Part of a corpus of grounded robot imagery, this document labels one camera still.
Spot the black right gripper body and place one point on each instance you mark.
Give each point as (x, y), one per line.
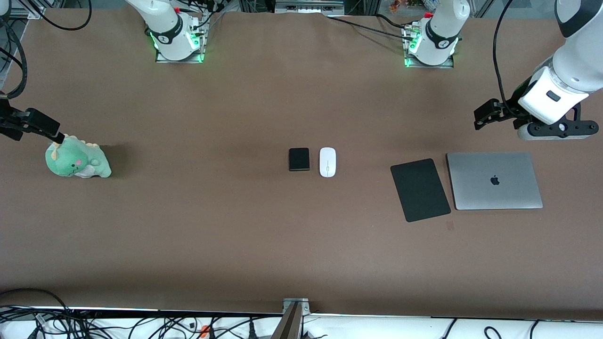
(14, 120)

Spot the white computer mouse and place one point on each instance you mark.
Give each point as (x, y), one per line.
(327, 162)

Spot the black phone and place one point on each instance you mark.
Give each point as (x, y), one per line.
(299, 159)

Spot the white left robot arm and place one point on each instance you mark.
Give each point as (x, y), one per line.
(443, 28)

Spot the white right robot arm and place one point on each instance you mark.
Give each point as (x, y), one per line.
(165, 23)

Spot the black mouse pad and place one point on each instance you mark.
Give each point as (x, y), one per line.
(419, 190)

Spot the green dinosaur plush toy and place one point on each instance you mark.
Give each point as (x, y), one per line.
(70, 160)

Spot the silver laptop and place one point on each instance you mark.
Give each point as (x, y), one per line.
(494, 181)

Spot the colourful small toys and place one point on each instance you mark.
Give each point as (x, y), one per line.
(400, 5)

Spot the grey metal box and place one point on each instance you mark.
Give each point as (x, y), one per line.
(306, 5)

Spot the orange plug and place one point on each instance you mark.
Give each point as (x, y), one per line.
(204, 331)

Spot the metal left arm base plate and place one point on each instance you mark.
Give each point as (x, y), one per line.
(428, 66)

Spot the aluminium frame corner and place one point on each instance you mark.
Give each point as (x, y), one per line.
(33, 12)

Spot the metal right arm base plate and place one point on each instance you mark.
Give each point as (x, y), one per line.
(179, 61)

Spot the metal frame bracket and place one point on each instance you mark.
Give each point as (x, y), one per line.
(297, 306)

